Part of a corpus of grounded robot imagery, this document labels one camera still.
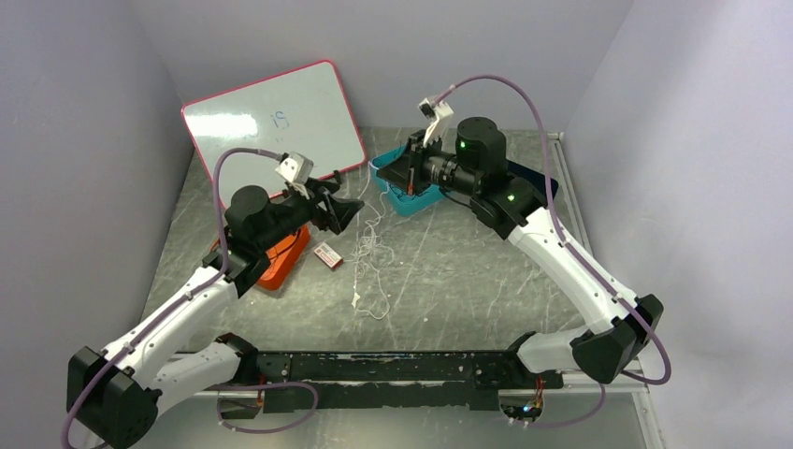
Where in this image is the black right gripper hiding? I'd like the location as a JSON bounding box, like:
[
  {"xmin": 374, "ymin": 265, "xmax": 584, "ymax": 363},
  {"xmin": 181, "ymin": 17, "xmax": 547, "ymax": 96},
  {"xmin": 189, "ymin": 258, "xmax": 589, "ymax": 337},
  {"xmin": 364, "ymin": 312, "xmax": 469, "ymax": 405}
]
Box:
[{"xmin": 377, "ymin": 129, "xmax": 481, "ymax": 196}]

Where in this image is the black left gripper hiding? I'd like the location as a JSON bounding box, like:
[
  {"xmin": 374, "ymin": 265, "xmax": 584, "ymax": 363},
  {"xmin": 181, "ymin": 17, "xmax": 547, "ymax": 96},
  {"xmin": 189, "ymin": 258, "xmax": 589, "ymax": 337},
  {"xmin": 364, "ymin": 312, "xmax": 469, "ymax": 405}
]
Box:
[{"xmin": 256, "ymin": 176, "xmax": 364, "ymax": 252}]

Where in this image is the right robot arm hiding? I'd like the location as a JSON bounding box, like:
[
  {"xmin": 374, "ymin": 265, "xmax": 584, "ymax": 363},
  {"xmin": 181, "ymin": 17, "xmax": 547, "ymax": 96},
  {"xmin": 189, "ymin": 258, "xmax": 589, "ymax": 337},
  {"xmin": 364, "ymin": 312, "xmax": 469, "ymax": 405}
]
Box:
[{"xmin": 377, "ymin": 117, "xmax": 663, "ymax": 387}]

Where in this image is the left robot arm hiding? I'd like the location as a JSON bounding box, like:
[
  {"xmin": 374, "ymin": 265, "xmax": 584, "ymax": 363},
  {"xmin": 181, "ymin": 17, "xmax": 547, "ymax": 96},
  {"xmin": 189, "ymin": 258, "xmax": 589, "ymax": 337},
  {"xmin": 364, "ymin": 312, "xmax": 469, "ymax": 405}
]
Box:
[{"xmin": 60, "ymin": 179, "xmax": 364, "ymax": 448}]

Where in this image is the teal square tray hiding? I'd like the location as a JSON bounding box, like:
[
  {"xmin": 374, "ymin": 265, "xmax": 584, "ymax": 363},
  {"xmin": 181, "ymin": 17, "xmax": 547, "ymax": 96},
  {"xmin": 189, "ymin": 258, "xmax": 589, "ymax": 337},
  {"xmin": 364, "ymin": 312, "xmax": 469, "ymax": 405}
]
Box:
[{"xmin": 368, "ymin": 145, "xmax": 444, "ymax": 217}]

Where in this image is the small red white card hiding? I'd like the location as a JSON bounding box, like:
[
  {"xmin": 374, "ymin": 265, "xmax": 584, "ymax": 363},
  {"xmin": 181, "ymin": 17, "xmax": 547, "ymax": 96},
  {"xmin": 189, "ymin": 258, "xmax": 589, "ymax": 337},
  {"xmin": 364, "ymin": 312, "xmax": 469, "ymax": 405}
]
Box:
[{"xmin": 313, "ymin": 242, "xmax": 344, "ymax": 270}]

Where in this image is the orange square tray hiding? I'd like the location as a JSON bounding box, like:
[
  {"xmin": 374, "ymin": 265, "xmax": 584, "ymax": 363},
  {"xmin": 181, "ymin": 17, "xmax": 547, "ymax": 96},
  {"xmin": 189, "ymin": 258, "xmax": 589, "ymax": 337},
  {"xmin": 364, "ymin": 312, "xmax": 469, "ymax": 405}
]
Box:
[{"xmin": 224, "ymin": 225, "xmax": 310, "ymax": 297}]

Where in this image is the pink framed whiteboard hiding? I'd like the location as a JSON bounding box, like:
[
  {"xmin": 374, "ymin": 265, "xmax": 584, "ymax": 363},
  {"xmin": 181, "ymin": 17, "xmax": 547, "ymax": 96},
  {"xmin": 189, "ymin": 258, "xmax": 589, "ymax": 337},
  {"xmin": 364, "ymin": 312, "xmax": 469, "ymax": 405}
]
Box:
[{"xmin": 181, "ymin": 60, "xmax": 367, "ymax": 179}]

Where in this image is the dark blue square tray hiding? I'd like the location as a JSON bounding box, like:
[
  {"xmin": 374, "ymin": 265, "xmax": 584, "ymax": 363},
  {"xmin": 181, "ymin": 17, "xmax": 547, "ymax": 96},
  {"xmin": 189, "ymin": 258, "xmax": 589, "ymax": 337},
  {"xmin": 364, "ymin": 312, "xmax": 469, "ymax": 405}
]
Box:
[{"xmin": 508, "ymin": 161, "xmax": 559, "ymax": 199}]

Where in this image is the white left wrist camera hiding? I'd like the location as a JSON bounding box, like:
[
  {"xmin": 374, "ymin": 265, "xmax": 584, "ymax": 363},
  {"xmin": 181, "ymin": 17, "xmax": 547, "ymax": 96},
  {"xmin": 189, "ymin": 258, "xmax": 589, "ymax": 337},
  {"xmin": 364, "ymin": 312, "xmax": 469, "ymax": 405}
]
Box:
[{"xmin": 275, "ymin": 152, "xmax": 314, "ymax": 199}]

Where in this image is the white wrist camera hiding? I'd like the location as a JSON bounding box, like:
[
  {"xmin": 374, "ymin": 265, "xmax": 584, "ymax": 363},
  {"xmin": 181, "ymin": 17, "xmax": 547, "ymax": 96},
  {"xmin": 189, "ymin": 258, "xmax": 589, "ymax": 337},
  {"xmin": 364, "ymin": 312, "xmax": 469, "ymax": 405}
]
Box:
[
  {"xmin": 275, "ymin": 152, "xmax": 314, "ymax": 199},
  {"xmin": 418, "ymin": 97, "xmax": 454, "ymax": 148}
]

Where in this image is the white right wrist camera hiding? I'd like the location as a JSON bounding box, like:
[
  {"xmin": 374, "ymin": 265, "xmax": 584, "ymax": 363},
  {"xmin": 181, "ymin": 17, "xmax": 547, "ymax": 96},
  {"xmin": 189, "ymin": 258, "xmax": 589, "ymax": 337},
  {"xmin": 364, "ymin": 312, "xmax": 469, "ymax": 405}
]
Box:
[{"xmin": 418, "ymin": 97, "xmax": 454, "ymax": 148}]

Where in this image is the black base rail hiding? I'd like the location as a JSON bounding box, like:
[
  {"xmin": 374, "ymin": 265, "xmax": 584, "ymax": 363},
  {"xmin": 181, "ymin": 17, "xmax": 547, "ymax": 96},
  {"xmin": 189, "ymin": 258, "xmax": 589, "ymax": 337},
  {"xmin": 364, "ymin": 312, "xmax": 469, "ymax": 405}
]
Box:
[{"xmin": 217, "ymin": 334, "xmax": 564, "ymax": 413}]

